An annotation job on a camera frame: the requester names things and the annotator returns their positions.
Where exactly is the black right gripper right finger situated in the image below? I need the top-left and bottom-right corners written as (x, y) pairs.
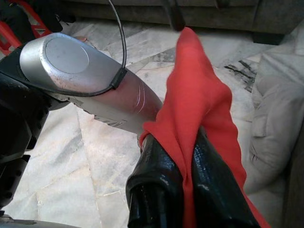
top-left (191, 126), bottom-right (260, 228)

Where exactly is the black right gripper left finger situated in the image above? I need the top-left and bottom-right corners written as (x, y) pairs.
top-left (125, 135), bottom-right (189, 228)

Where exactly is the red pillow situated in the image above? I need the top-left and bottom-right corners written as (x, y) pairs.
top-left (139, 26), bottom-right (271, 228)

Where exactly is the white pillow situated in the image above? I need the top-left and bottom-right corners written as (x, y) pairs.
top-left (242, 44), bottom-right (304, 198)

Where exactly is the dark grey fabric sofa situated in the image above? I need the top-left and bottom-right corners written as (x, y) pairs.
top-left (68, 0), bottom-right (304, 46)

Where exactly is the black robot torso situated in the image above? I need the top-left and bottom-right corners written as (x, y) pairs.
top-left (0, 46), bottom-right (55, 224)

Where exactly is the red plastic stool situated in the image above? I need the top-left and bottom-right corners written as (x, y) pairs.
top-left (0, 0), bottom-right (52, 55)

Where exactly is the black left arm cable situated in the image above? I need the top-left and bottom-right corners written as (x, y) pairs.
top-left (56, 0), bottom-right (129, 98)

